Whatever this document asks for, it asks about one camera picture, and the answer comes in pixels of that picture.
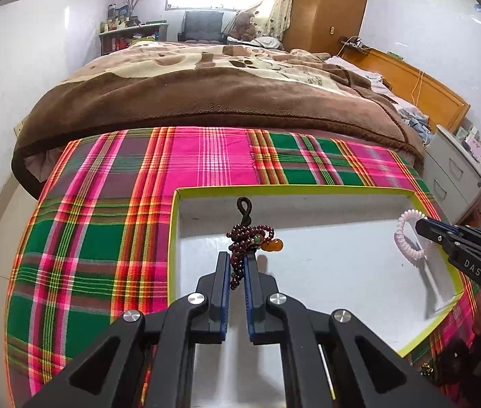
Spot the grey armchair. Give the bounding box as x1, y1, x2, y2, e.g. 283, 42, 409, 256
178, 10, 227, 43

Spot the brown fleece bed blanket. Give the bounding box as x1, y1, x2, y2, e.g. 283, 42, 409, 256
11, 41, 424, 196

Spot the wooden wardrobe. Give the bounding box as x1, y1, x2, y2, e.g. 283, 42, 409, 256
282, 0, 367, 55

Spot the grey bedside drawer cabinet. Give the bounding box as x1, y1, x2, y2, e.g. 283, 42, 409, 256
422, 124, 481, 224

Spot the pink spiral hair tie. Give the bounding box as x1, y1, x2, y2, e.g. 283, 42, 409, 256
394, 208, 430, 261

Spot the yellow shallow cardboard box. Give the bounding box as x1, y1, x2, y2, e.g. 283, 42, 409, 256
167, 184, 467, 408

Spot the brown teddy bear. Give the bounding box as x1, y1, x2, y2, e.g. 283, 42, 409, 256
229, 12, 257, 41

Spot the cluttered wall shelf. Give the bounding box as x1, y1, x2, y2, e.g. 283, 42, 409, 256
98, 5, 168, 55

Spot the pink green plaid tablecloth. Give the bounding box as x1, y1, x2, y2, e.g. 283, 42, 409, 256
3, 126, 480, 408

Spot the wooden headboard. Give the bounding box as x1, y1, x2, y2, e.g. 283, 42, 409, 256
340, 47, 470, 133

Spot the dark red bead bracelet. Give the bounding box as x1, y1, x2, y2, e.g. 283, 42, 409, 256
226, 196, 285, 291

